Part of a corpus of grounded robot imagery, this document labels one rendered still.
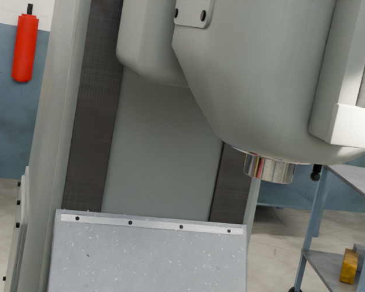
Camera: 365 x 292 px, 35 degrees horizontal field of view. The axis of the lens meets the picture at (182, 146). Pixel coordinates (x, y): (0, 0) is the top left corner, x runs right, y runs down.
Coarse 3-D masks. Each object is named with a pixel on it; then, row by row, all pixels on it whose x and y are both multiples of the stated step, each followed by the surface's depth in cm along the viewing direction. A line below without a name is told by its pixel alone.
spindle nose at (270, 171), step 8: (248, 160) 55; (256, 160) 54; (264, 160) 54; (272, 160) 53; (248, 168) 55; (256, 168) 54; (264, 168) 54; (272, 168) 53; (280, 168) 54; (288, 168) 54; (256, 176) 54; (264, 176) 54; (272, 176) 54; (280, 176) 54; (288, 176) 54
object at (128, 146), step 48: (96, 0) 84; (48, 48) 113; (96, 48) 85; (48, 96) 93; (96, 96) 87; (144, 96) 89; (192, 96) 91; (48, 144) 90; (96, 144) 89; (144, 144) 91; (192, 144) 93; (48, 192) 91; (96, 192) 90; (144, 192) 93; (192, 192) 95; (240, 192) 97; (48, 240) 91
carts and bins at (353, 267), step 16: (320, 176) 324; (352, 176) 297; (320, 192) 325; (304, 240) 333; (304, 256) 328; (320, 256) 327; (336, 256) 332; (352, 256) 305; (320, 272) 303; (336, 272) 307; (352, 272) 293; (336, 288) 286; (352, 288) 290
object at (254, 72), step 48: (192, 0) 52; (240, 0) 44; (288, 0) 43; (336, 0) 44; (192, 48) 51; (240, 48) 45; (288, 48) 44; (240, 96) 46; (288, 96) 45; (240, 144) 49; (288, 144) 46
